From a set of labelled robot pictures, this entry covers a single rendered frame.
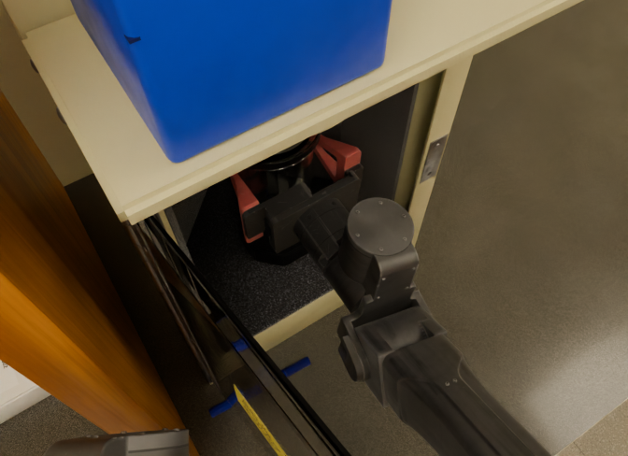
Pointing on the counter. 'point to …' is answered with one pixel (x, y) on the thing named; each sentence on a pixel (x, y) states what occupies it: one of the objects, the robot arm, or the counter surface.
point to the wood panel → (67, 301)
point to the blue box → (231, 50)
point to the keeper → (433, 158)
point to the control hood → (473, 43)
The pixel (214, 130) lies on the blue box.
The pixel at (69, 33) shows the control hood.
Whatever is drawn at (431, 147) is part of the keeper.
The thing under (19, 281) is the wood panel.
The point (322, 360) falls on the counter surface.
